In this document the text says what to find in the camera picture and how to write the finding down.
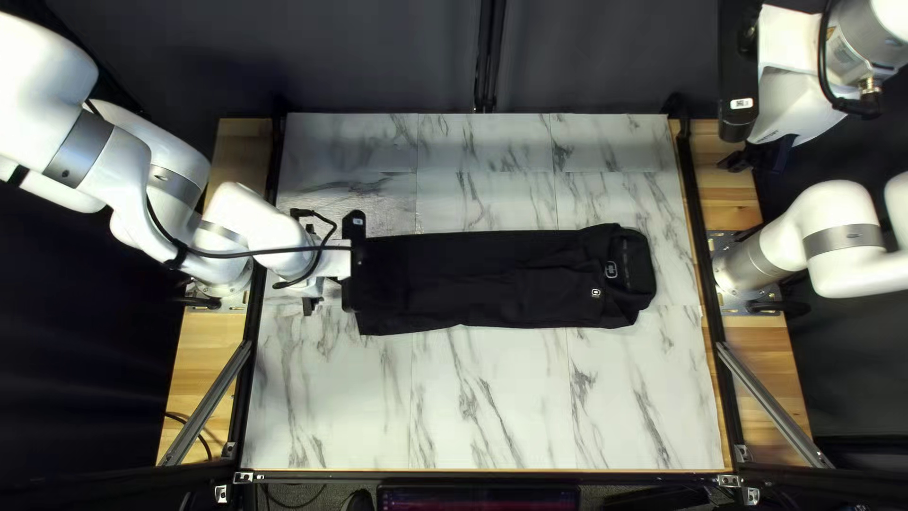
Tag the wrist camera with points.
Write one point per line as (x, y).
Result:
(738, 71)
(353, 255)

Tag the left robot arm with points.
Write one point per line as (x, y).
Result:
(85, 156)

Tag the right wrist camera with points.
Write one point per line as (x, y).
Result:
(738, 71)

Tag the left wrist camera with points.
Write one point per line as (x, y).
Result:
(353, 255)

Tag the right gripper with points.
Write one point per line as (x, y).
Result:
(787, 85)

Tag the black t-shirt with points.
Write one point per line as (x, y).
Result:
(496, 277)

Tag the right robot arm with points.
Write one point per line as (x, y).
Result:
(830, 234)

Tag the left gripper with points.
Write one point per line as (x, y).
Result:
(333, 268)

